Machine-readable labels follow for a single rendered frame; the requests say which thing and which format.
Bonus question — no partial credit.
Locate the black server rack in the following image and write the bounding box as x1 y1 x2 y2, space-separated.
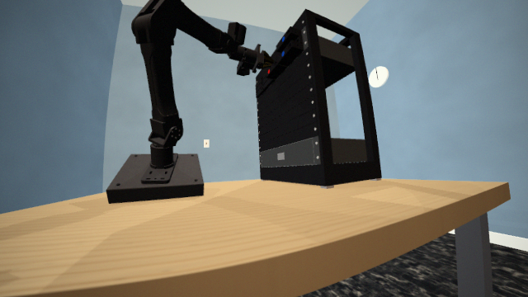
256 9 382 189

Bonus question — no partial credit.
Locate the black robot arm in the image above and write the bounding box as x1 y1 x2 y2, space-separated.
131 0 255 184

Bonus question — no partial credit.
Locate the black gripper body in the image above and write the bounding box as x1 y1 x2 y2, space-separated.
241 44 264 73

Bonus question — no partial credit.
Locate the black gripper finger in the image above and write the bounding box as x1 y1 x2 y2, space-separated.
259 55 274 69
264 51 275 64

